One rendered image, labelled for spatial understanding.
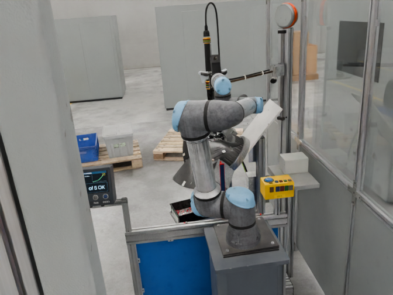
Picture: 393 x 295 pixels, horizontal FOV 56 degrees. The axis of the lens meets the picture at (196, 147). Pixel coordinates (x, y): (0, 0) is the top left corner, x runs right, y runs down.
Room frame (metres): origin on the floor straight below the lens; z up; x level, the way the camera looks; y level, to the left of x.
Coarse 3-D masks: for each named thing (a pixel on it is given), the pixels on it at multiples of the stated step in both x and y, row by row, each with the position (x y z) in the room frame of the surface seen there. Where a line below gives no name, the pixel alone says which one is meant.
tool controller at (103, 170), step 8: (88, 168) 1.73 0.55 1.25; (96, 168) 1.70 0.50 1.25; (104, 168) 1.70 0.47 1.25; (112, 168) 1.77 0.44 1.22; (88, 176) 1.68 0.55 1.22; (96, 176) 1.68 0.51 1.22; (104, 176) 1.69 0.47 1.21; (112, 176) 1.74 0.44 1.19; (88, 184) 1.67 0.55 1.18; (96, 184) 1.67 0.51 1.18; (104, 184) 1.68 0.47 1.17; (112, 184) 1.70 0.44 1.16; (88, 192) 1.66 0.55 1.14; (96, 192) 1.66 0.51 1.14; (104, 192) 1.67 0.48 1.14; (112, 192) 1.67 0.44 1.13; (96, 200) 1.65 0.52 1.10; (104, 200) 1.65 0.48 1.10; (112, 200) 1.66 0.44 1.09
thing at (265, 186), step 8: (272, 176) 1.84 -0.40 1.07; (280, 176) 1.83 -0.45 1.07; (288, 176) 1.83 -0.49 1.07; (264, 184) 1.75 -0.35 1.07; (272, 184) 1.75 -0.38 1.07; (280, 184) 1.75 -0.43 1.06; (288, 184) 1.75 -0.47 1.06; (264, 192) 1.75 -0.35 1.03; (280, 192) 1.75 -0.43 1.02; (288, 192) 1.75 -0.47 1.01
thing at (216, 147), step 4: (216, 140) 2.10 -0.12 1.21; (220, 140) 2.09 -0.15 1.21; (224, 140) 2.09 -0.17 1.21; (212, 144) 2.04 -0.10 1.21; (216, 144) 2.03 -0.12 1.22; (220, 144) 2.02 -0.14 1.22; (224, 144) 2.01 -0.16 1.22; (228, 144) 1.99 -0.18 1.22; (232, 144) 1.97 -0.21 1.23; (236, 144) 1.95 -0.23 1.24; (240, 144) 1.92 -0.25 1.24; (212, 148) 1.99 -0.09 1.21; (216, 148) 1.97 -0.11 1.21; (220, 148) 1.95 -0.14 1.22; (224, 148) 1.94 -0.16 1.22; (228, 148) 1.92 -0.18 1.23; (232, 148) 1.90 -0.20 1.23; (212, 152) 1.94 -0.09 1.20; (216, 152) 1.92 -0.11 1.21; (220, 152) 1.90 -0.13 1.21; (212, 156) 1.90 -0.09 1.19; (216, 156) 1.88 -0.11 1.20
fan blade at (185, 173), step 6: (186, 162) 2.16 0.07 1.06; (180, 168) 2.15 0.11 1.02; (186, 168) 2.13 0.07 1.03; (180, 174) 2.11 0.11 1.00; (186, 174) 2.09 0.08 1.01; (192, 174) 2.07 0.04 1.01; (174, 180) 2.11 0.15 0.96; (180, 180) 2.08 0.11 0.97; (186, 180) 2.06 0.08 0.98; (192, 180) 2.04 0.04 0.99; (186, 186) 2.03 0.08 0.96; (192, 186) 2.01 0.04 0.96
